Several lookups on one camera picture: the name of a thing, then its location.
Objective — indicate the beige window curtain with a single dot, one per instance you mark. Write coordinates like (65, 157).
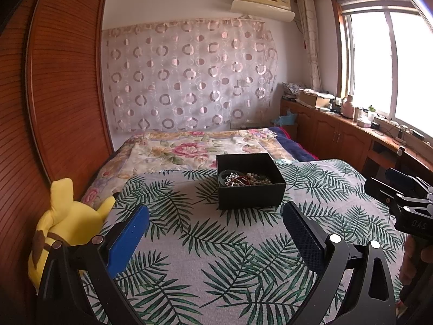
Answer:
(311, 40)

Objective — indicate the white tissue box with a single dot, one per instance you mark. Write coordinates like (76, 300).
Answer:
(363, 122)

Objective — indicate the green lid bottle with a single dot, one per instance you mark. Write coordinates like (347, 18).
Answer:
(371, 114)

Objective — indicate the blue plastic bag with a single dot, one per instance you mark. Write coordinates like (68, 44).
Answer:
(287, 119)

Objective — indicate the window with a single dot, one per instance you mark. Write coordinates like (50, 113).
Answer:
(368, 57)

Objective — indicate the patterned wrapping paper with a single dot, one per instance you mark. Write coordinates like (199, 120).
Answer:
(292, 89)

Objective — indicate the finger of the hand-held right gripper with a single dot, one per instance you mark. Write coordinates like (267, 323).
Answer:
(380, 189)
(401, 177)

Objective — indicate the wooden wardrobe door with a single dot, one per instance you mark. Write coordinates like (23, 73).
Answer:
(61, 91)

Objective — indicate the leaf print bed sheet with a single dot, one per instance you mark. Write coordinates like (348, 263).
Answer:
(203, 243)

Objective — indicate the dark blue blanket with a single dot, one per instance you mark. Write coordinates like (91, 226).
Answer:
(297, 149)

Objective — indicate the cardboard box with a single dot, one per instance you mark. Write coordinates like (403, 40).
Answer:
(314, 100)

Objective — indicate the dark green bangle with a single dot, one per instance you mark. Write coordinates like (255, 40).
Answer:
(221, 177)

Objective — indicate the white cup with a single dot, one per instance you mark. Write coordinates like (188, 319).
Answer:
(358, 112)

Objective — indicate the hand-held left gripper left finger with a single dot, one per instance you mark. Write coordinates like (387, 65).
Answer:
(128, 240)

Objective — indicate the wall air conditioner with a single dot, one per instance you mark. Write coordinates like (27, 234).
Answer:
(260, 6)

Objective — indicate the circle patterned sheer curtain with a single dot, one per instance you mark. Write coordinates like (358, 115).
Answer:
(189, 74)

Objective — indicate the person's right hand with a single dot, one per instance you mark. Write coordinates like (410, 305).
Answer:
(416, 260)

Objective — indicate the yellow plush toy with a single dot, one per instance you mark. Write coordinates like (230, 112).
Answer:
(67, 216)

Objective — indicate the floral blanket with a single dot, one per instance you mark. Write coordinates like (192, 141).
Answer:
(169, 152)

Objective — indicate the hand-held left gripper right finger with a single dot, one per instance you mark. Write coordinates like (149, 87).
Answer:
(304, 240)

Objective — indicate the wooden cabinet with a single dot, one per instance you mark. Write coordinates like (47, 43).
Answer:
(338, 135)

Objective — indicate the pink jug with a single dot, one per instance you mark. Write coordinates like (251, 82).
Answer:
(347, 107)

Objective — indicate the black jewelry box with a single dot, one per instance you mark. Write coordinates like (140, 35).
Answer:
(252, 196)

